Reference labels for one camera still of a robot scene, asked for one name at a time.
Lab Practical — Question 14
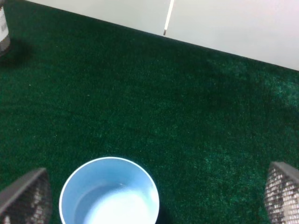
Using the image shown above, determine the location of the black textured right gripper left finger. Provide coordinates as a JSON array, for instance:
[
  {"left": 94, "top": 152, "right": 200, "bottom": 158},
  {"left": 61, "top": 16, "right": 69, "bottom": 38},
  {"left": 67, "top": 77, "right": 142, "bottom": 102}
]
[{"left": 0, "top": 168, "right": 52, "bottom": 224}]

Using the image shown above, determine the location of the black textured right gripper right finger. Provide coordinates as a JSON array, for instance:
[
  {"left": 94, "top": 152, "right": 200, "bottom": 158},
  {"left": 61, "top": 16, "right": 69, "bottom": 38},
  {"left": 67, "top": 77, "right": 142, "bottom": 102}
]
[{"left": 264, "top": 162, "right": 299, "bottom": 224}]

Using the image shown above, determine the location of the black mesh pen holder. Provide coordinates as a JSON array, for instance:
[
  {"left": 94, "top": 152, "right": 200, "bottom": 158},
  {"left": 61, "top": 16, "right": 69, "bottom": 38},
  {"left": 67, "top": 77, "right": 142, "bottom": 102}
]
[{"left": 0, "top": 0, "right": 11, "bottom": 56}]

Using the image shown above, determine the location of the light blue bowl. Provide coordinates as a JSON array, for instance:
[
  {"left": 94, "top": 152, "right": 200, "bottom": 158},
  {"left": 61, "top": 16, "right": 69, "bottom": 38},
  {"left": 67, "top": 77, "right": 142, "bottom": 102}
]
[{"left": 59, "top": 157, "right": 160, "bottom": 224}]

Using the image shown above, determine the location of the green felt table cloth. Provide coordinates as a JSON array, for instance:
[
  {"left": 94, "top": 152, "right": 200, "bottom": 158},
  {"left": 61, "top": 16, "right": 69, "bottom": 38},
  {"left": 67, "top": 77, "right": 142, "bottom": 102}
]
[{"left": 0, "top": 0, "right": 299, "bottom": 224}]

